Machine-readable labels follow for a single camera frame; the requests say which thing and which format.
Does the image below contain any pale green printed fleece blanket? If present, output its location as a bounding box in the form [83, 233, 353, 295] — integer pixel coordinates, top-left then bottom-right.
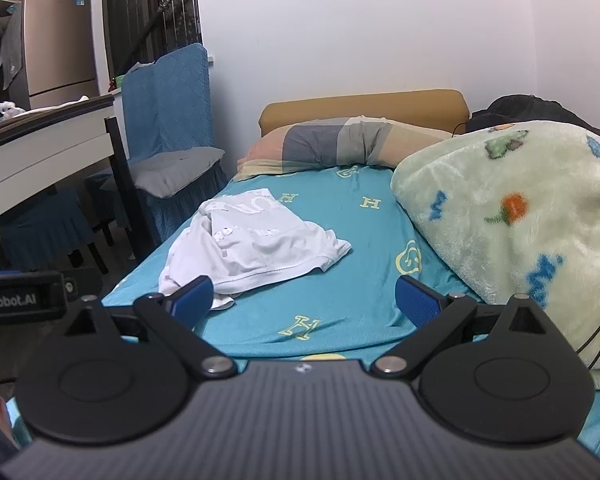
[391, 120, 600, 391]

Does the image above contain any white t-shirt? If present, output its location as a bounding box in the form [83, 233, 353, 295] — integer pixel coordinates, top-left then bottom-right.
[158, 188, 352, 311]

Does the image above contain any blue covered chair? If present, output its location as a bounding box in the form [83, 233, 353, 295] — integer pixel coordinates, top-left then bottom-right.
[121, 42, 228, 256]
[0, 187, 101, 263]

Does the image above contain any grey hanging cloth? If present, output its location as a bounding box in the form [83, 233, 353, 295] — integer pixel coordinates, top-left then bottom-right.
[0, 7, 27, 92]

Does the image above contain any white plastic bag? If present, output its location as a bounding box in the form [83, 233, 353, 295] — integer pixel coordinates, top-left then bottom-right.
[0, 96, 88, 125]

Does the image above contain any dark grilled window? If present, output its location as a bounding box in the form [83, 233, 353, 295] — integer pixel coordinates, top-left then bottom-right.
[101, 0, 203, 93]

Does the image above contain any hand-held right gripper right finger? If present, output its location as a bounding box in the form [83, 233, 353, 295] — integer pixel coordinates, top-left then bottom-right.
[371, 275, 548, 380]

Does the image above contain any tan padded headboard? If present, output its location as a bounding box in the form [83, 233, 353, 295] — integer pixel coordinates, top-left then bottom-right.
[258, 89, 470, 137]

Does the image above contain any patchwork pillow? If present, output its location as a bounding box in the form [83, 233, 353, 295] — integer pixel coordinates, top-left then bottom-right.
[237, 116, 456, 181]

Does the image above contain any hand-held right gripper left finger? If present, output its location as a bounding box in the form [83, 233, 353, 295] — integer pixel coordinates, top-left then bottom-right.
[64, 276, 238, 379]

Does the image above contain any dark cloth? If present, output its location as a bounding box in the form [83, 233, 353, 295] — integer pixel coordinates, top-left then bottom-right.
[467, 94, 600, 143]

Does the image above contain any teal printed bed sheet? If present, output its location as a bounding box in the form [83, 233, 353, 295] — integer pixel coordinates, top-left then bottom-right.
[102, 162, 600, 466]

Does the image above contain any white desk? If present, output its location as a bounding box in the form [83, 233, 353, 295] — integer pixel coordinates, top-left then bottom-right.
[0, 94, 137, 272]

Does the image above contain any grey seat cushion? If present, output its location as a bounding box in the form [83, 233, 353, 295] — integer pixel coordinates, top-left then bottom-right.
[130, 147, 226, 198]

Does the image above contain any gold refrigerator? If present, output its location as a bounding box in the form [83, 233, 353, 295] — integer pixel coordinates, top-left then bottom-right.
[7, 0, 101, 111]

